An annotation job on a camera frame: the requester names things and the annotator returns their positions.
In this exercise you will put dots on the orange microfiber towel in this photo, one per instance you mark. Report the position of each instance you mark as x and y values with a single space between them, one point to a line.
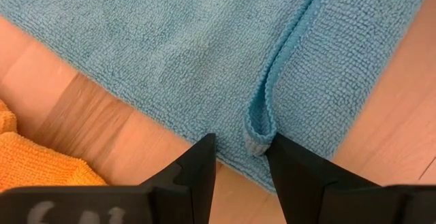
34 162

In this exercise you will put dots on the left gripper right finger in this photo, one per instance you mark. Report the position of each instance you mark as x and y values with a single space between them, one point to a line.
316 190

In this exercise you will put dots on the blue microfiber towel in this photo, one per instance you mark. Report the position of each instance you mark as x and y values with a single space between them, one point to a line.
170 47

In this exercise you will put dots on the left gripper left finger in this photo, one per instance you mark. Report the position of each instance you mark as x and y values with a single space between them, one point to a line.
184 190

